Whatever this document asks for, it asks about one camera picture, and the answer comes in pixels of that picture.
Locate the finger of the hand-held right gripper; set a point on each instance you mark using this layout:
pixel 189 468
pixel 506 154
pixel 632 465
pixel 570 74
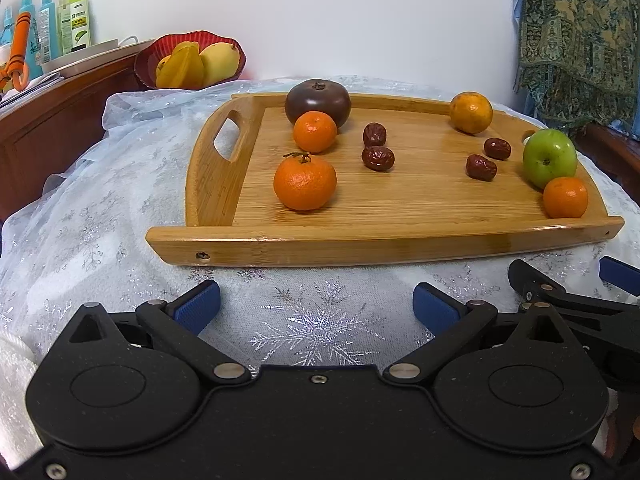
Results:
pixel 622 275
pixel 535 277

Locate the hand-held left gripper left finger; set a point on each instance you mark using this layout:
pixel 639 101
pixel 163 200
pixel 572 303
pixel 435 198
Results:
pixel 197 306

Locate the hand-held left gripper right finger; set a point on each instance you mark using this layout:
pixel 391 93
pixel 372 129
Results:
pixel 435 310

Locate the wooden bamboo tray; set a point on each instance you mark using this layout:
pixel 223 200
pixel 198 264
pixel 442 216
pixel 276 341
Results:
pixel 425 200

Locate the green apple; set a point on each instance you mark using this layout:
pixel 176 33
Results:
pixel 549 157

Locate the red dried jujube date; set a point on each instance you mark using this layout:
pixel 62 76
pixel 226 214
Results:
pixel 374 134
pixel 497 148
pixel 481 167
pixel 378 158

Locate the orange tangerine with stem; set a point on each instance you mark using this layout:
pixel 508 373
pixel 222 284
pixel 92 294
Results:
pixel 305 185

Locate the yellowish green-tinged tangerine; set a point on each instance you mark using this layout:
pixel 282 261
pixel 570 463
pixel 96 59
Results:
pixel 471 112

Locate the small orange tangerine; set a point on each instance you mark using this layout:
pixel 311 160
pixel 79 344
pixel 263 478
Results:
pixel 315 132

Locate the dark brown persimmon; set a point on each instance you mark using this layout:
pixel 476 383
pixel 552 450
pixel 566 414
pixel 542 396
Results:
pixel 320 100

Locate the brown wooden side table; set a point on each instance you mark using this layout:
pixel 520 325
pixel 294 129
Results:
pixel 615 155

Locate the white terry towel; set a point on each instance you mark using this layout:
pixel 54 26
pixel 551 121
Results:
pixel 15 385

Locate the brown wooden cabinet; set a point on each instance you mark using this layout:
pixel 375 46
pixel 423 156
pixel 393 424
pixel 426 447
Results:
pixel 50 130

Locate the yellow starfruit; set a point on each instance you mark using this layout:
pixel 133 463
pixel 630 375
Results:
pixel 182 67

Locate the small yellow-orange fruit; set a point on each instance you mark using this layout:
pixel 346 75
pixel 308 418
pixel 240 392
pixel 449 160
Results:
pixel 163 66

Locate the red fruit bowl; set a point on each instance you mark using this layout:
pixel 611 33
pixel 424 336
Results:
pixel 147 67

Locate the green patterned shawl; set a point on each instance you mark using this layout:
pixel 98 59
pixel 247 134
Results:
pixel 580 35

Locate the yellow mango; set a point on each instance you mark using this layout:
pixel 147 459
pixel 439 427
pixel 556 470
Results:
pixel 220 62

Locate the stack of papers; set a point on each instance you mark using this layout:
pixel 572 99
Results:
pixel 30 91

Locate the grey serving tray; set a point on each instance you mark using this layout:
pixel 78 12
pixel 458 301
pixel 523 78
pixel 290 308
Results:
pixel 85 57

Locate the lime green spray bottle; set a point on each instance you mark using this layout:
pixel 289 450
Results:
pixel 80 20

